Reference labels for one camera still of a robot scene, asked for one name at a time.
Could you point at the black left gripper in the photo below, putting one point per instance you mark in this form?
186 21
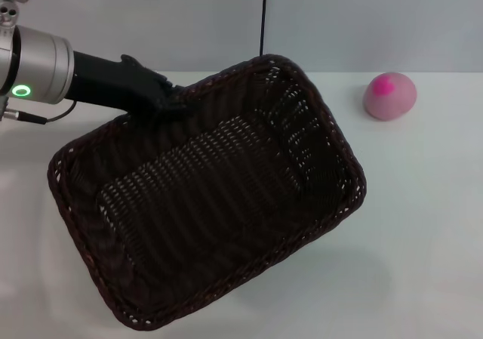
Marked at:
113 82

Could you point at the dark brown woven basket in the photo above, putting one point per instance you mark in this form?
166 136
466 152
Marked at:
211 203

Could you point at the pink peach toy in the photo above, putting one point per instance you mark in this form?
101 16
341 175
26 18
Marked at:
392 101

